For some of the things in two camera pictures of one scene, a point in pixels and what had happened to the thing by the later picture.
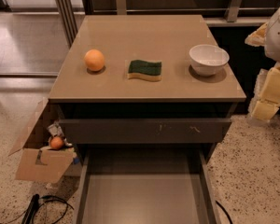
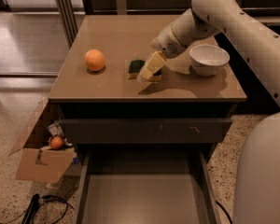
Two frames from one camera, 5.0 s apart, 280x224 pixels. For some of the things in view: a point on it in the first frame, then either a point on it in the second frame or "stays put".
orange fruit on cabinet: (94, 60) stays put
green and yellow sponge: (141, 69) stays put
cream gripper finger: (272, 91) to (170, 44)
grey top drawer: (146, 131) stays put
